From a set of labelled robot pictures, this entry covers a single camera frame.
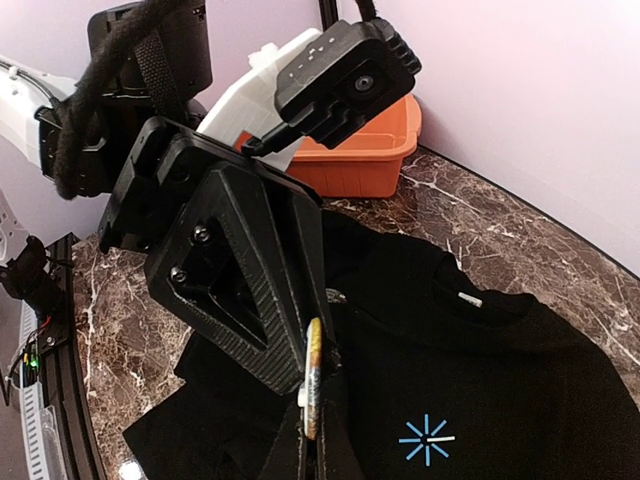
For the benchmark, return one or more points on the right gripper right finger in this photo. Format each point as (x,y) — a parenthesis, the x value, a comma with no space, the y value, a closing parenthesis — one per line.
(336,458)

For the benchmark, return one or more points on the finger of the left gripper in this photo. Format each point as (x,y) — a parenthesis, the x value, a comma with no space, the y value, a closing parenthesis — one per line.
(292,281)

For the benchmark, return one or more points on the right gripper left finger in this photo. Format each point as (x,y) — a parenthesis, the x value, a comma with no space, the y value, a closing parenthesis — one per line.
(287,459)

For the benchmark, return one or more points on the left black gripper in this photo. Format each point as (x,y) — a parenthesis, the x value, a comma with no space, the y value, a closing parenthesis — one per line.
(221,266)

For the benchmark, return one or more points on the black t-shirt with blue logo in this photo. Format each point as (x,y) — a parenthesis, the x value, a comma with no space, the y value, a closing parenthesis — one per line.
(444,380)

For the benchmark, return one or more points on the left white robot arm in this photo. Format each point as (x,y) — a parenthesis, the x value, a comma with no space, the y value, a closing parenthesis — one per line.
(81,132)

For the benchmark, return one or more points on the orange plastic tub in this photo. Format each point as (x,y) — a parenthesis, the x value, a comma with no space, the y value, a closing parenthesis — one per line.
(367,165)

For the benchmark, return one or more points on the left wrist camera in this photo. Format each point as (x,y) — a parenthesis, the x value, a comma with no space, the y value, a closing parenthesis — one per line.
(325,85)

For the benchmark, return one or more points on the left black frame post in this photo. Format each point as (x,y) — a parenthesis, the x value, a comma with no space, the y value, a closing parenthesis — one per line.
(329,12)

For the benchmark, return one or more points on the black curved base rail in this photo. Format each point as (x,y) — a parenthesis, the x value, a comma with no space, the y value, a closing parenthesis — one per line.
(42,277)

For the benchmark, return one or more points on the white slotted cable duct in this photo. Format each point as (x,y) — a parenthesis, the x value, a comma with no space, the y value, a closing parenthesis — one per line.
(39,425)

